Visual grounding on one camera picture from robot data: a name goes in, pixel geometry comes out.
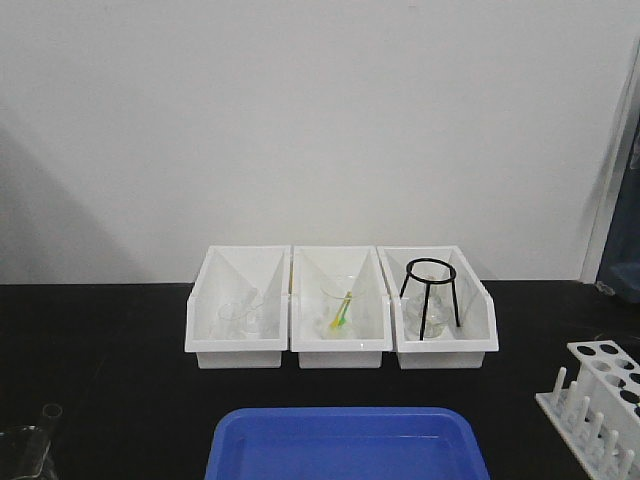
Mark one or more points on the clear glass test tube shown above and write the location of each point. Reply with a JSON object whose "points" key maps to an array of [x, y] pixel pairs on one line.
{"points": [[47, 425]]}

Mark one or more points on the white test tube rack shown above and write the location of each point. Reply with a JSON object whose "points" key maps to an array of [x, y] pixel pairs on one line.
{"points": [[597, 413]]}

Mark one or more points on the glass beaker in middle bin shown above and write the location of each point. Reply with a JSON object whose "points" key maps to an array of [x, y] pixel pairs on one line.
{"points": [[332, 290]]}

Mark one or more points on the white middle storage bin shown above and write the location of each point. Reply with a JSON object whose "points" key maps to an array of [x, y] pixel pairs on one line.
{"points": [[310, 266]]}

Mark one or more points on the white storage bin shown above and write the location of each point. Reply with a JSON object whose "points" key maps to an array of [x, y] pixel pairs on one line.
{"points": [[310, 266], [463, 347], [226, 273]]}

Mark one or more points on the yellow green plastic sticks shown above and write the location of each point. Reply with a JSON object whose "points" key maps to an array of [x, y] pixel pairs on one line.
{"points": [[340, 316]]}

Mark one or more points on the glass flask in left bin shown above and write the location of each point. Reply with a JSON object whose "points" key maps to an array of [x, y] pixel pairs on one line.
{"points": [[241, 319]]}

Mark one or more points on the white left storage bin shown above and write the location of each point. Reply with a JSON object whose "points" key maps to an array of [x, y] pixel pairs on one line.
{"points": [[226, 273]]}

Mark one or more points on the glass flask under tripod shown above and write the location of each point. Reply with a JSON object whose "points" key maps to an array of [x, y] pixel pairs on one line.
{"points": [[425, 314]]}

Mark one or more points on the white right storage bin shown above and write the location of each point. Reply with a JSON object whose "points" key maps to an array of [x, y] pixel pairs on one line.
{"points": [[463, 347]]}

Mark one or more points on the blue plastic tray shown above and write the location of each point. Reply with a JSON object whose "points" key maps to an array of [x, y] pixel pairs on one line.
{"points": [[345, 443]]}

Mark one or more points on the black wire tripod stand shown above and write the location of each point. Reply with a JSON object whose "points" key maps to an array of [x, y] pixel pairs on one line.
{"points": [[449, 279]]}

